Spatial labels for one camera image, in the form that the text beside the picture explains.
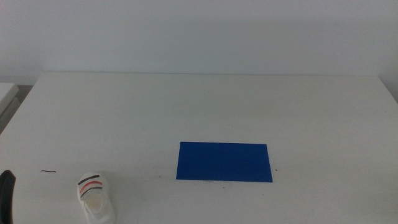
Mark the blue rectangular mat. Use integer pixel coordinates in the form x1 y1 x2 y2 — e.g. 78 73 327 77
175 141 274 184

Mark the white side cabinet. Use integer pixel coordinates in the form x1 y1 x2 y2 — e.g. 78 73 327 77
0 82 20 135

